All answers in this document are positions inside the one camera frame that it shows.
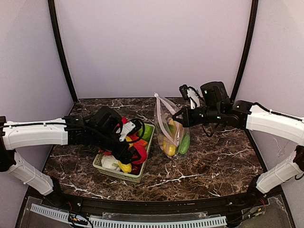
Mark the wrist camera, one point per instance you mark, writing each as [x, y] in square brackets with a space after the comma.
[190, 94]
[129, 128]

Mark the yellow toy corn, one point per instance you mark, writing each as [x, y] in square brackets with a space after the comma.
[126, 168]

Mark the dark red toy fruit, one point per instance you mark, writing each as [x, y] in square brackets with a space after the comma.
[136, 169]

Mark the red toy tomato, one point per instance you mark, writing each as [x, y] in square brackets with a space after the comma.
[105, 152]

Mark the white slotted cable duct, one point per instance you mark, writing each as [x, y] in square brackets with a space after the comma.
[115, 220]

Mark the clear dotted zip bag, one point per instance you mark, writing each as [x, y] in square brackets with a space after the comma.
[164, 110]

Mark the red toy apple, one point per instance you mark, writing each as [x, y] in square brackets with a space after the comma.
[140, 156]

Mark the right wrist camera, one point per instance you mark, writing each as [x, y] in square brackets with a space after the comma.
[190, 94]

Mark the yellow toy mango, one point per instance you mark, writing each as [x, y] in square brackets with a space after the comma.
[169, 149]

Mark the black front rail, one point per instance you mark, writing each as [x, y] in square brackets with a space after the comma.
[230, 205]

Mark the pale green plastic basket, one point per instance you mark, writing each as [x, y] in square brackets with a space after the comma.
[97, 163]

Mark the green toy bitter gourd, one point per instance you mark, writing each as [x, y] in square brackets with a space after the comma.
[184, 145]

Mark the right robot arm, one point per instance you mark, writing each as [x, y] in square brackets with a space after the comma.
[215, 106]

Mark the yellow toy lemon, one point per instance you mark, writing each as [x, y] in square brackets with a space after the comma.
[129, 140]

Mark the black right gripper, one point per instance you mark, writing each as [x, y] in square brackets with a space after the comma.
[186, 115]

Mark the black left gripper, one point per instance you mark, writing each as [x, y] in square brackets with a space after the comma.
[123, 153]

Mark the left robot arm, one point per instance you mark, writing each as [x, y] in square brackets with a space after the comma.
[105, 130]

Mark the white toy garlic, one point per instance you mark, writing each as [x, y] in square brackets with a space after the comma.
[110, 162]

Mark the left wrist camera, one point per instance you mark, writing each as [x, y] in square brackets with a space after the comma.
[129, 128]

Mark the orange green toy mango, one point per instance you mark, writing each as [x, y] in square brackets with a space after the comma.
[141, 142]

